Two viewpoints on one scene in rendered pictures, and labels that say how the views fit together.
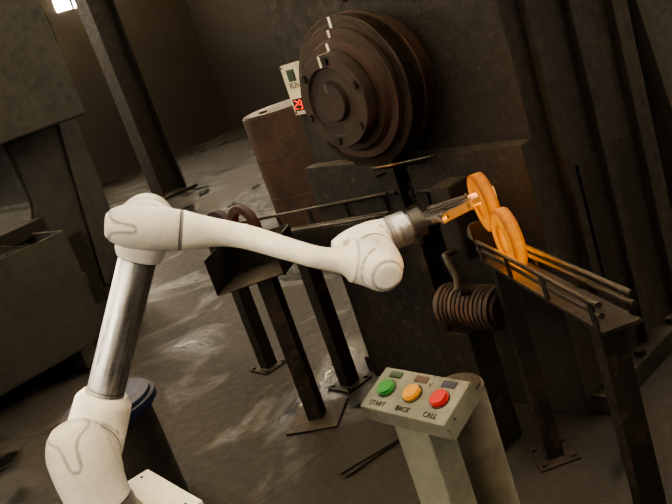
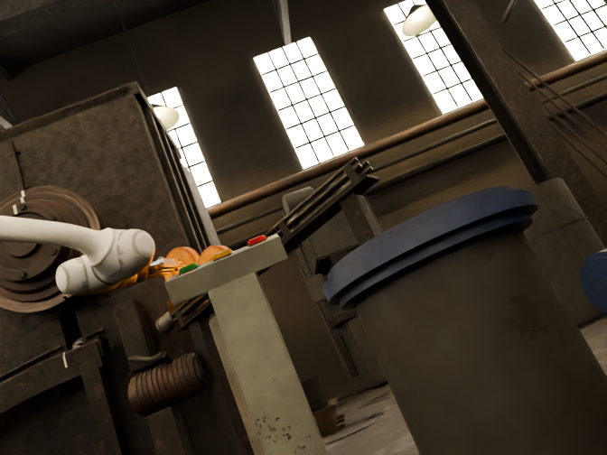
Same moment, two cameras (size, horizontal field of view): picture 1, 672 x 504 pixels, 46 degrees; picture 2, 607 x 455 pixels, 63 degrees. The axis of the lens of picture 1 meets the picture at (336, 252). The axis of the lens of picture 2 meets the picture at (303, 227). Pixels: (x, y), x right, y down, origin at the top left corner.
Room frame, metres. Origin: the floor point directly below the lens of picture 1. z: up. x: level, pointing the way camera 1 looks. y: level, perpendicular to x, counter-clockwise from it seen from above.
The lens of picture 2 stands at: (0.81, 0.67, 0.30)
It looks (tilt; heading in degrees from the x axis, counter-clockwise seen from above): 17 degrees up; 303
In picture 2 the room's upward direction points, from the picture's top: 23 degrees counter-clockwise
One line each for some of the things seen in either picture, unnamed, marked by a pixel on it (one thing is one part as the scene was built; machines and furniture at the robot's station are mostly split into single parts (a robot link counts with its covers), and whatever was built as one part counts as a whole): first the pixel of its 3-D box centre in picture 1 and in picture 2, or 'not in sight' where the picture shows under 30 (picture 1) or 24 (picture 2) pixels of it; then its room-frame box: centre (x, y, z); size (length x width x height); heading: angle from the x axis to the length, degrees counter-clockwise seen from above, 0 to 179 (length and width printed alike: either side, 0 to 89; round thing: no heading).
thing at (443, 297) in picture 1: (490, 367); (190, 450); (2.12, -0.32, 0.27); 0.22 x 0.13 x 0.53; 37
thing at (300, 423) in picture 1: (280, 332); not in sight; (2.72, 0.28, 0.36); 0.26 x 0.20 x 0.72; 72
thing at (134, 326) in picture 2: (459, 218); (137, 336); (2.29, -0.38, 0.68); 0.11 x 0.08 x 0.24; 127
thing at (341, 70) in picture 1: (337, 100); (25, 241); (2.41, -0.15, 1.11); 0.28 x 0.06 x 0.28; 37
